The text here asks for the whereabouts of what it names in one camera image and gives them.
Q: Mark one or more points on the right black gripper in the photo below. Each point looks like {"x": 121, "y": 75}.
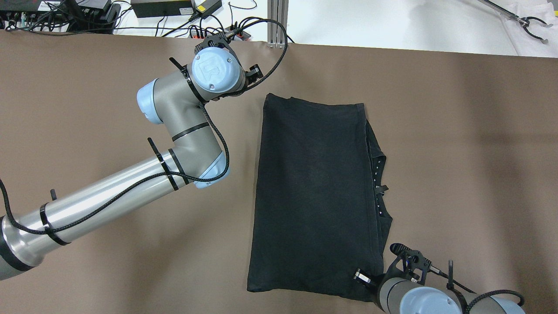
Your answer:
{"x": 365, "y": 278}

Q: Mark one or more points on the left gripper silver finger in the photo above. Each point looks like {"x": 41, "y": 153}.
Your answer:
{"x": 254, "y": 73}

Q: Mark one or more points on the black printed t-shirt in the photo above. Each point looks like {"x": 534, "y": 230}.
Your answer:
{"x": 319, "y": 208}

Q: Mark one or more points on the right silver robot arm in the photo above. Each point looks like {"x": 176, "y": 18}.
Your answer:
{"x": 400, "y": 296}

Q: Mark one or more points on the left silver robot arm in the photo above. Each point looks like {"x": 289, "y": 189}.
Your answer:
{"x": 199, "y": 156}

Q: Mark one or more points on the grey orange usb hub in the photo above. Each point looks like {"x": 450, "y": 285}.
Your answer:
{"x": 200, "y": 33}
{"x": 237, "y": 32}

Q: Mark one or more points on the black power adapter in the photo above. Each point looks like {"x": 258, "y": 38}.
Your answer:
{"x": 161, "y": 8}

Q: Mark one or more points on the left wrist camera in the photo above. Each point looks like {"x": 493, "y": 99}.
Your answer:
{"x": 219, "y": 40}

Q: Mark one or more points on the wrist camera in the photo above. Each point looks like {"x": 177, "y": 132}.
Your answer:
{"x": 409, "y": 264}
{"x": 219, "y": 40}

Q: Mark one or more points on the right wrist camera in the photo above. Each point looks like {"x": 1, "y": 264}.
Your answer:
{"x": 409, "y": 264}

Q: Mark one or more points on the aluminium frame structure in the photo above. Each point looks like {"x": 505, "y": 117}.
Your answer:
{"x": 277, "y": 10}

